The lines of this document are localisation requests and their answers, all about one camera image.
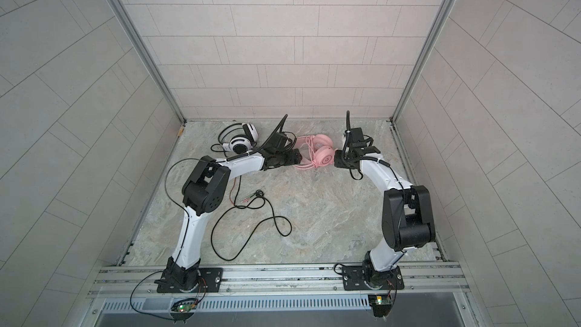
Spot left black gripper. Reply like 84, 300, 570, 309
273, 147, 306, 167

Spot pink headphones with cable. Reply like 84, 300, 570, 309
294, 134, 336, 170

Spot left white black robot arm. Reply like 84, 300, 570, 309
154, 132, 302, 293

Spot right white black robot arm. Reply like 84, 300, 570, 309
334, 125, 435, 289

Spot right circuit board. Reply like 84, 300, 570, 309
368, 294, 394, 318

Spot left circuit board green led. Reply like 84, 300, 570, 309
170, 298, 199, 313

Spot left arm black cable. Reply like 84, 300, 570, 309
162, 157, 201, 219

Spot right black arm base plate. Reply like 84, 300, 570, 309
341, 265, 405, 291

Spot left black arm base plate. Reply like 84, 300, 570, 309
154, 265, 223, 293

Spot aluminium mounting rail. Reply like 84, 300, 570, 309
87, 262, 470, 298

